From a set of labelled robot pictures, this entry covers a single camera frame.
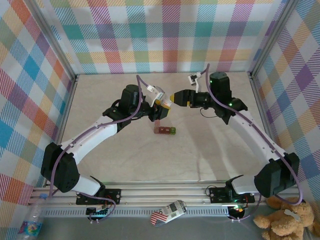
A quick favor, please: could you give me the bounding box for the white pill bottle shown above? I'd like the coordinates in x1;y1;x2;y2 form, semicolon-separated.
161;95;173;108

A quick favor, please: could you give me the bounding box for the stars and stripes printed can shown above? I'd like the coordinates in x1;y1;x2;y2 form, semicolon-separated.
149;199;188;227

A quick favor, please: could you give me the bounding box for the small controller board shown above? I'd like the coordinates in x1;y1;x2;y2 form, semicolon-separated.
227;204;248;219
86;206;111;219

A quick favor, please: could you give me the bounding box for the brown teddy bear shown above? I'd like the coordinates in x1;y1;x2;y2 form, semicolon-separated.
253;195;320;240

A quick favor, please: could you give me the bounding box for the clear plastic water bottle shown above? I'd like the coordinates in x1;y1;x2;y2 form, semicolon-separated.
18;192;48;237

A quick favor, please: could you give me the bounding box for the aluminium side rail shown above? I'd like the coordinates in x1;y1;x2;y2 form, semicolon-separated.
53;74;80;148
247;71;278;151

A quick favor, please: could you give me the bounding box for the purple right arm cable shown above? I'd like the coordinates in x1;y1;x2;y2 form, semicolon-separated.
204;62;305;223

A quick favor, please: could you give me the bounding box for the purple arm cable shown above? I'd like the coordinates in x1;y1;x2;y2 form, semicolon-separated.
47;74;151;224
204;62;305;223

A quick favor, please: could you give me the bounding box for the aluminium frame post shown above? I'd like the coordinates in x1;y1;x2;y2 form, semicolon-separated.
249;0;298;78
28;0;77;85

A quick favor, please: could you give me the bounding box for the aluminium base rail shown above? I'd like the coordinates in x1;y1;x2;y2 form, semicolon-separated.
29;183;301;208

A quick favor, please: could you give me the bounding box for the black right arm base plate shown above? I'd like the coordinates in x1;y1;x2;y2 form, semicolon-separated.
208;186;256;204

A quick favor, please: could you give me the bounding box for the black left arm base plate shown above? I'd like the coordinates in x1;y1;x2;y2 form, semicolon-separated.
75;188;122;206

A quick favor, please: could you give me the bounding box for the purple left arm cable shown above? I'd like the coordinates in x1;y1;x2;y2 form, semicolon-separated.
47;74;151;224

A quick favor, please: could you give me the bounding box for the grey slotted cable duct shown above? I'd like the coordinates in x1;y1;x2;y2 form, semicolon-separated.
41;206;231;218

